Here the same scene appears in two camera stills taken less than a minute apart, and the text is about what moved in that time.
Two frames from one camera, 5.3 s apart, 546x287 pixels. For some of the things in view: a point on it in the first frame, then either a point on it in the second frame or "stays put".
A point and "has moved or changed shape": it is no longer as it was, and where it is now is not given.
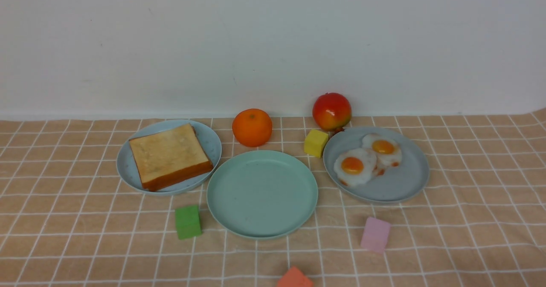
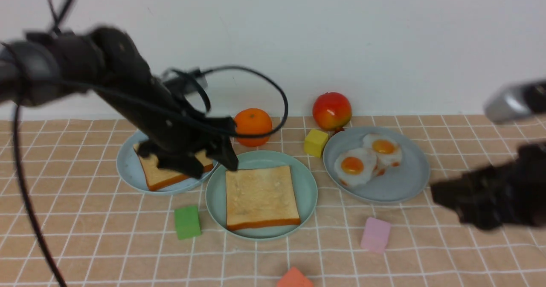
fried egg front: [354, 166] stays put
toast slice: [168, 152] has moved or changed shape
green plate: [257, 194] stays put
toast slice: [156, 183] stays put
